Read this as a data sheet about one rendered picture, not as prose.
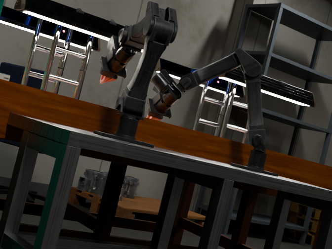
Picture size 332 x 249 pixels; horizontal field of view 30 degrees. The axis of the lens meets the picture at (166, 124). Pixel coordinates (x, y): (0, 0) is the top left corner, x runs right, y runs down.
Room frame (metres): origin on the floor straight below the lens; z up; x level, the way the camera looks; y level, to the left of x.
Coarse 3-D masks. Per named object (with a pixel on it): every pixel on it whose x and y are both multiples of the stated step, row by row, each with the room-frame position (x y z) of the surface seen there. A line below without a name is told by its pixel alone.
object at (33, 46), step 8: (32, 16) 2.84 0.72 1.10; (40, 24) 2.75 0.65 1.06; (56, 24) 2.95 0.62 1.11; (72, 32) 2.84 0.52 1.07; (32, 40) 2.75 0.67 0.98; (32, 48) 2.75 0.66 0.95; (40, 48) 2.77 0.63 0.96; (48, 48) 2.80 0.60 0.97; (32, 56) 2.75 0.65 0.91; (64, 56) 2.83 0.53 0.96; (64, 64) 2.85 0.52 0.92; (24, 72) 2.75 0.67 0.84; (32, 72) 2.77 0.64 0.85; (24, 80) 2.75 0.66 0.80; (48, 80) 2.81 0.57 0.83; (56, 88) 2.83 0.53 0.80
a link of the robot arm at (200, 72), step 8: (240, 48) 2.31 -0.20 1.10; (232, 56) 2.32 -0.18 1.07; (240, 56) 2.31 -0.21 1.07; (248, 56) 2.30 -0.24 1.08; (216, 64) 2.34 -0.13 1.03; (224, 64) 2.33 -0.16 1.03; (232, 64) 2.33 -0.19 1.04; (240, 64) 2.33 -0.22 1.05; (248, 64) 2.30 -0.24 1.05; (256, 64) 2.30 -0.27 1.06; (192, 72) 2.34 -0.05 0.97; (200, 72) 2.34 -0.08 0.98; (208, 72) 2.34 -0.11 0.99; (216, 72) 2.34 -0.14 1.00; (224, 72) 2.35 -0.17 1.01; (248, 72) 2.30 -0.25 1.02; (256, 72) 2.30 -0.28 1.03; (192, 80) 2.33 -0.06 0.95; (200, 80) 2.33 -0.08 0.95; (208, 80) 2.35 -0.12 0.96; (192, 88) 2.35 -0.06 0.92
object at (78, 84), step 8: (80, 8) 2.43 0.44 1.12; (112, 24) 2.49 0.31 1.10; (56, 32) 2.55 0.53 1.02; (56, 40) 2.55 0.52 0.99; (88, 40) 2.63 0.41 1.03; (56, 48) 2.56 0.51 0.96; (64, 48) 2.58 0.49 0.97; (88, 48) 2.63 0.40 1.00; (48, 56) 2.55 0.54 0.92; (80, 56) 2.62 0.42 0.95; (88, 56) 2.64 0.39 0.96; (48, 64) 2.55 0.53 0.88; (48, 72) 2.55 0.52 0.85; (80, 72) 2.63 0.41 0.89; (56, 80) 2.58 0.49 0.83; (64, 80) 2.59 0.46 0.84; (72, 80) 2.62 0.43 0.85; (80, 80) 2.63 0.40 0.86; (80, 88) 2.63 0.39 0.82
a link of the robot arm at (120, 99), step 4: (120, 96) 1.98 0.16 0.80; (120, 100) 1.97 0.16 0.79; (116, 104) 1.99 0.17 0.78; (120, 104) 1.96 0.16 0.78; (116, 108) 1.99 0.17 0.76; (120, 108) 1.96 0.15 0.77; (144, 108) 2.00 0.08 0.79; (120, 112) 1.95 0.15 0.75; (144, 112) 1.99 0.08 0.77; (132, 116) 1.97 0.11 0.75; (136, 116) 1.97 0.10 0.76; (140, 116) 2.00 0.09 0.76
